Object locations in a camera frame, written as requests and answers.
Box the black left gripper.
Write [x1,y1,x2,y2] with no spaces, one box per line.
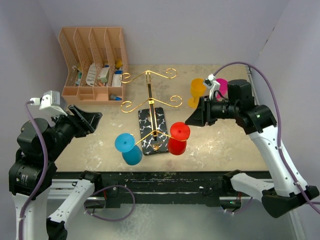
[46,103,103,160]

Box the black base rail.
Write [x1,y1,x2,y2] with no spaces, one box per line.
[72,170,253,209]

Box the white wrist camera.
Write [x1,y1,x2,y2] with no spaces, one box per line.
[30,90,68,118]
[203,74,221,100]

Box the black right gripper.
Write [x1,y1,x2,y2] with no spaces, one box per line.
[185,95,239,126]

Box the white printed label packet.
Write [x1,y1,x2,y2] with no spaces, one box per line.
[85,62,97,87]

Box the white red medicine box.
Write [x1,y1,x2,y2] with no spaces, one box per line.
[97,67,110,84]

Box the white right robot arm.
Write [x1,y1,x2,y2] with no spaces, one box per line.
[185,79,320,218]

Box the orange plastic wine glass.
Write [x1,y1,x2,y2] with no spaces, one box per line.
[187,78,206,109]

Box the white blue labelled box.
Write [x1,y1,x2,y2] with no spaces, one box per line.
[111,70,123,87]

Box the yellow round object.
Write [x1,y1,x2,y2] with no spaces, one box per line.
[115,59,123,69]

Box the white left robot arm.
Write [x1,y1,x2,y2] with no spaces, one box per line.
[8,105,103,240]

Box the red plastic wine glass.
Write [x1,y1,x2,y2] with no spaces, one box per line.
[168,122,191,156]

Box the blue plastic wine glass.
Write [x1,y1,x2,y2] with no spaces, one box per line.
[114,133,143,166]

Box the gold wire glass rack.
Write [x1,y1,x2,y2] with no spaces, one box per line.
[120,68,183,156]

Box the grey blue small bottle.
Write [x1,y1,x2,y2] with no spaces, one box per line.
[109,94,123,101]

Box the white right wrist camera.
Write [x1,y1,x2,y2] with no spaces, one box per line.
[203,74,221,100]

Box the pink plastic wine glass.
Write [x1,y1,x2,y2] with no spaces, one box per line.
[215,78,228,100]

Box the peach plastic desk organizer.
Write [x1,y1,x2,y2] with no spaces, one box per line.
[58,26,129,106]

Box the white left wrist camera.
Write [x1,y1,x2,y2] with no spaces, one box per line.
[30,90,68,118]

